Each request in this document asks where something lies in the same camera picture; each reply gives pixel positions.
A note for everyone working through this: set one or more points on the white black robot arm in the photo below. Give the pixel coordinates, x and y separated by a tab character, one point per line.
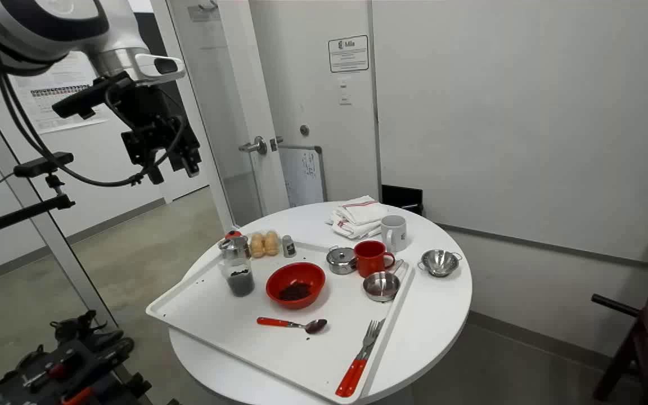
129	75

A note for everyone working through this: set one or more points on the round steel lid dish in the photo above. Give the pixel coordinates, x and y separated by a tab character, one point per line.
339	259

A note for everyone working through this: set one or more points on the white plastic tray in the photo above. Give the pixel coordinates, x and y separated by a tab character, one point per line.
289	318

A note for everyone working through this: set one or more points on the white red striped cloth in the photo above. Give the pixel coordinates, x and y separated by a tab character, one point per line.
356	220

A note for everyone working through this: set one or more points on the silver door handle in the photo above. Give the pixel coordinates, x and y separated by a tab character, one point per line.
260	144

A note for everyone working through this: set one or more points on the small grey shaker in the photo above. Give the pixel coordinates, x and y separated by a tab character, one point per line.
289	246

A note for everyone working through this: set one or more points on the black red tool pile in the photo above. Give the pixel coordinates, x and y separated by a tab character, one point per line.
80	370

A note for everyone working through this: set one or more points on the white door sign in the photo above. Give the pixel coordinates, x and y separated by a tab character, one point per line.
350	54

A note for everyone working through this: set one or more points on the black camera tripod stand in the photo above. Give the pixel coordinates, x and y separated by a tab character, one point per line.
48	169

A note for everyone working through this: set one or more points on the red plastic bowl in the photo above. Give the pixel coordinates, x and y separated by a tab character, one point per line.
294	287

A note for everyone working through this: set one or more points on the small steel bowl off tray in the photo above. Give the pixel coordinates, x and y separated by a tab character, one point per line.
440	261

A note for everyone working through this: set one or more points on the small steel bowl on tray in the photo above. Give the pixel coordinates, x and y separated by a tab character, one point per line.
381	287

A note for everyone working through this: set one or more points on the round white table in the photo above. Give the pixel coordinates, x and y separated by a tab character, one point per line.
426	332

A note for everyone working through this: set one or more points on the red handled knife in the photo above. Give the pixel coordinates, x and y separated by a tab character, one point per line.
351	376

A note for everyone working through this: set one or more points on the red handled spoon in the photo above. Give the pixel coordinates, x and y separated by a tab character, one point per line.
306	327

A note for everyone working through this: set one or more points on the clear jar with dark contents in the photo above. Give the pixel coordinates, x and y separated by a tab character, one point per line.
236	266

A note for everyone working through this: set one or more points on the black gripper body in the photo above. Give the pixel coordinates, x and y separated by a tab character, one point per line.
156	127

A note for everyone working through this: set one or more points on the bag of bread rolls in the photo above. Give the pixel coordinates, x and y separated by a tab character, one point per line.
263	244

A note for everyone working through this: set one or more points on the black box behind table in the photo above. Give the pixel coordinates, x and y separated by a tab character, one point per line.
404	196

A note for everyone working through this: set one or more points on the red mug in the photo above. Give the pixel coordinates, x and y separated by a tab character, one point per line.
372	258

